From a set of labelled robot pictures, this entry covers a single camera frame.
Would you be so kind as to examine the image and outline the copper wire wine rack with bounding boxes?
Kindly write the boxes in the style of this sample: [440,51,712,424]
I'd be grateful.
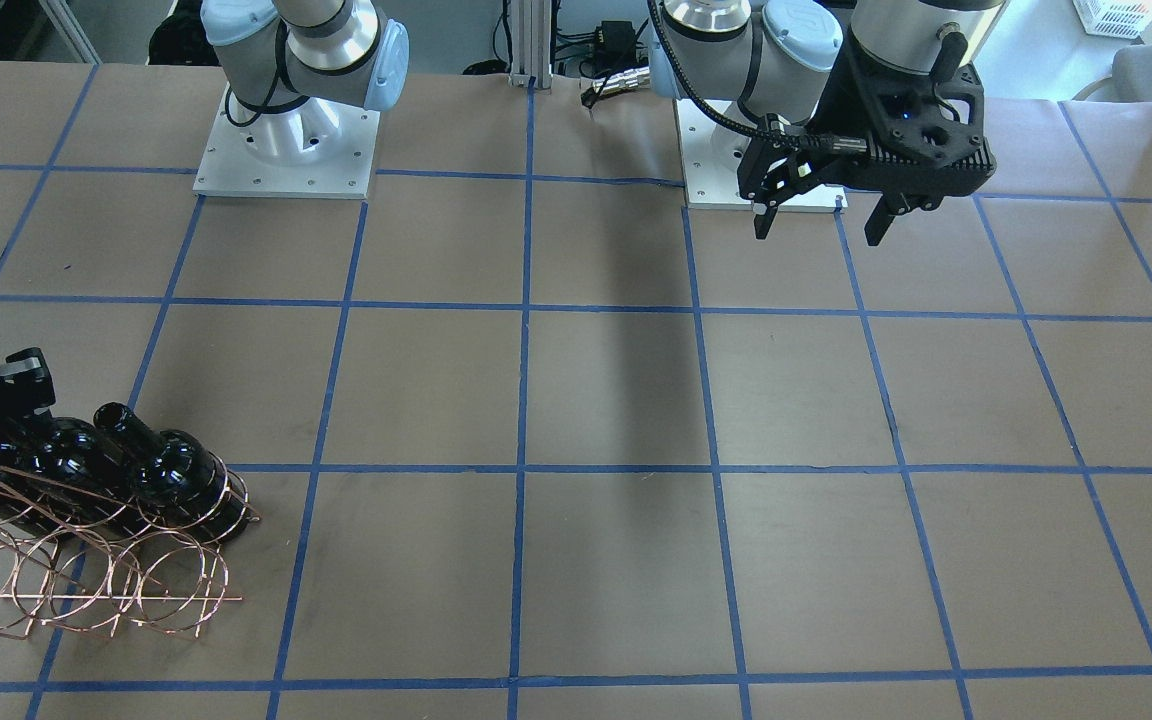
[0,468,242,641]

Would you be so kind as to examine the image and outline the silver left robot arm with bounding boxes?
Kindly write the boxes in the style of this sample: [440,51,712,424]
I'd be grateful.
[646,1,1005,247]

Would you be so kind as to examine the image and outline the dark glass wine bottle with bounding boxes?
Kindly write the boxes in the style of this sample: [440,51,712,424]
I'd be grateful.
[0,416,122,538]

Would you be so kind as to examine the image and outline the dark wine bottle in rack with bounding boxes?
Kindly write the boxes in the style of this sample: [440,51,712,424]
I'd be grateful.
[93,402,251,543]

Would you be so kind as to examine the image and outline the aluminium frame post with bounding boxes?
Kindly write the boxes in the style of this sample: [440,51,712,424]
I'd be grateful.
[503,1,556,92]

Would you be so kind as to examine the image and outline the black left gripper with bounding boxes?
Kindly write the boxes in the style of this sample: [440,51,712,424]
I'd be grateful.
[737,40,996,247]

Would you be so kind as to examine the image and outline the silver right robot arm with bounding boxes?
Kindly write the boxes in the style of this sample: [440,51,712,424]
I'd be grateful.
[0,1,407,477]

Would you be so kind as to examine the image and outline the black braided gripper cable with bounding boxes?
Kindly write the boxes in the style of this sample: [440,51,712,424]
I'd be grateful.
[646,0,838,151]

